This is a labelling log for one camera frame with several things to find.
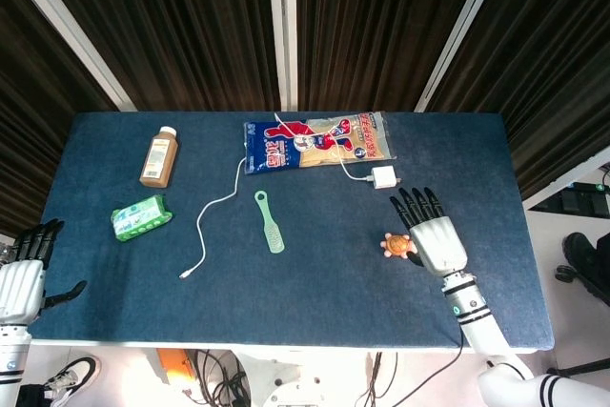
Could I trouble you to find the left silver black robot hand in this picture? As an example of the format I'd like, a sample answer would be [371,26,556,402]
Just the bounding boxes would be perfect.
[0,218,89,327]

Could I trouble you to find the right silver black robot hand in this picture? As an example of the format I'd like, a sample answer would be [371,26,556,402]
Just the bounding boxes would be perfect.
[389,186,469,278]

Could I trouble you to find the small orange turtle toy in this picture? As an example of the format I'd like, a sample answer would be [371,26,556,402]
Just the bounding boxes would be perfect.
[379,232,419,260]

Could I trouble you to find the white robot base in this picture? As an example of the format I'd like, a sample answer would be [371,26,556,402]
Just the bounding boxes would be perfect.
[233,349,368,407]

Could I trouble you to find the white black sneaker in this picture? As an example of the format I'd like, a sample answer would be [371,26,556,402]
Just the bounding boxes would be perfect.
[45,355,102,401]

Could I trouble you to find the blue table cloth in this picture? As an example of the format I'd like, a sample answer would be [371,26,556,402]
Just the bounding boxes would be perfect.
[29,111,557,350]

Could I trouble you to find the green wet wipes pack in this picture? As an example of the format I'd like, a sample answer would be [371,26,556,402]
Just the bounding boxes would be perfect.
[111,193,174,242]

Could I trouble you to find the black office chair base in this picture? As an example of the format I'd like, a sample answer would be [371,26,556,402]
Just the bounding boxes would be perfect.
[555,232,610,306]

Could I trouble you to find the black equipment under desk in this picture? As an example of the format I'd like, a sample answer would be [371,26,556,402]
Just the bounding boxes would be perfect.
[528,181,610,213]

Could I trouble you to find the white side desk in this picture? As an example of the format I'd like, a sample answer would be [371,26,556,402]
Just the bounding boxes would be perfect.
[521,144,610,211]

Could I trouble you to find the light green plastic brush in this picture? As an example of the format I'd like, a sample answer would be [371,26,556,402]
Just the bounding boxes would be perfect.
[254,190,286,254]

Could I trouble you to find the orange box under table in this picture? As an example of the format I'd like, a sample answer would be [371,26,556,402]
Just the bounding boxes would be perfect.
[155,348,196,387]

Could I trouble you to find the blue red printed gloves bag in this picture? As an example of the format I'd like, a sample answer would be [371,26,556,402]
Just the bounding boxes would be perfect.
[242,110,397,175]

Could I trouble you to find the amber liquid plastic bottle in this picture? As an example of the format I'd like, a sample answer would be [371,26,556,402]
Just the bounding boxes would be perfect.
[138,125,179,188]

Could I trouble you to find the dark brown curtain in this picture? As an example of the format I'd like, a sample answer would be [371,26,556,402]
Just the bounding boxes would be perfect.
[0,0,610,236]

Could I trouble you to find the white USB wall charger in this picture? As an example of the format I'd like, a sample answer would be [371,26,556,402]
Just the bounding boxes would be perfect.
[369,166,403,191]

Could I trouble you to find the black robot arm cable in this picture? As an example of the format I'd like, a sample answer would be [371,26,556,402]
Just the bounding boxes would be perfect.
[395,325,466,407]

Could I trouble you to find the white USB charging cable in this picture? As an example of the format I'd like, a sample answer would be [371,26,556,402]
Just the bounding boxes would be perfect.
[179,112,377,280]

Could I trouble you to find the black floor cable bundle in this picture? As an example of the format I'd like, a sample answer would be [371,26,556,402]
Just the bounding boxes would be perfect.
[183,349,254,407]

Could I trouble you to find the white frame post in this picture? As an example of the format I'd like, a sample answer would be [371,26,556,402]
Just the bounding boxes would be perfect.
[0,0,137,112]
[266,0,299,112]
[413,0,514,113]

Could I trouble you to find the white table frame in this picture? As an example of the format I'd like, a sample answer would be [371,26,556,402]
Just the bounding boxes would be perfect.
[29,338,538,356]

